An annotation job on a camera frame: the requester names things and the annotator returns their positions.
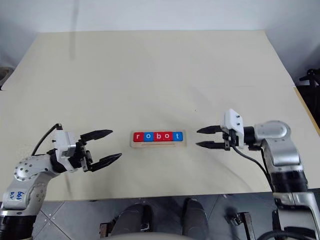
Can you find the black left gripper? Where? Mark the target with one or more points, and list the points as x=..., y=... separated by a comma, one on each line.
x=81, y=156

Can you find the black tripod stand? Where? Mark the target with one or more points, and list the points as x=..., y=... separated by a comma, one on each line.
x=311, y=77

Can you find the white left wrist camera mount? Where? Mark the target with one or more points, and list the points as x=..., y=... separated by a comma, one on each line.
x=63, y=147

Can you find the blue letter t tile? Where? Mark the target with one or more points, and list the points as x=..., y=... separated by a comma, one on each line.
x=178, y=136

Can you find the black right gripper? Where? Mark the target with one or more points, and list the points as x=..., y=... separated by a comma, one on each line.
x=230, y=140

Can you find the light wooden letter tray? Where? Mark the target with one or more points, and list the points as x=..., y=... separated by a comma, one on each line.
x=160, y=145

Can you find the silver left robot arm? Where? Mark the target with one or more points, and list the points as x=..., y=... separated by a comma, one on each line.
x=25, y=182

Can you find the round grey brown object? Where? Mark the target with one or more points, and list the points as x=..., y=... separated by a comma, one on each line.
x=4, y=75

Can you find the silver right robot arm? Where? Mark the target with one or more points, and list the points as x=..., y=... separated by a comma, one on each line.
x=285, y=160

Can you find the red letter r tile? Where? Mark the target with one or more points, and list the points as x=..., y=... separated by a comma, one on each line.
x=139, y=137

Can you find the red letter b tile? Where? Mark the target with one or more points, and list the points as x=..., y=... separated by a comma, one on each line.
x=158, y=136

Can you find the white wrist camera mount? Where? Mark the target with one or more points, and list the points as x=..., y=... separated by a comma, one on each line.
x=233, y=122
x=63, y=147

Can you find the beige rounded robot torso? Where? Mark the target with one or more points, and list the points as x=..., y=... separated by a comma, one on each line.
x=147, y=236

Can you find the red letter o tile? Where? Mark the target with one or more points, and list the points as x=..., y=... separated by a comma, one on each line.
x=168, y=136

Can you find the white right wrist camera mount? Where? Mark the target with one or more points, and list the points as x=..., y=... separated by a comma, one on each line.
x=233, y=122

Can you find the dark rounded shape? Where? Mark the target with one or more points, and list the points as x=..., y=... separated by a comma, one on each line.
x=195, y=216
x=135, y=218

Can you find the blue letter o tile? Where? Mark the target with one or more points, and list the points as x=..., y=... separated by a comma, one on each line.
x=149, y=136

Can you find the rusty metal floor bracket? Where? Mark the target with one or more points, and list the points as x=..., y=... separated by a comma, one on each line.
x=106, y=230
x=243, y=223

